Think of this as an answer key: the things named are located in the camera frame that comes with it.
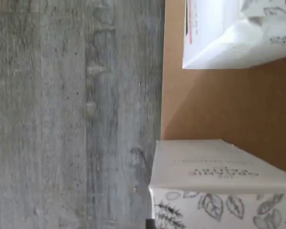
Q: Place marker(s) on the white tea box green strip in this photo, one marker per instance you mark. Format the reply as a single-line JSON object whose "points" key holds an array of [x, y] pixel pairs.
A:
{"points": [[217, 167]]}

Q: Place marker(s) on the white tea box pink strip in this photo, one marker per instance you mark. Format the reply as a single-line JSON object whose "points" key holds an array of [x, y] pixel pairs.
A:
{"points": [[228, 35]]}

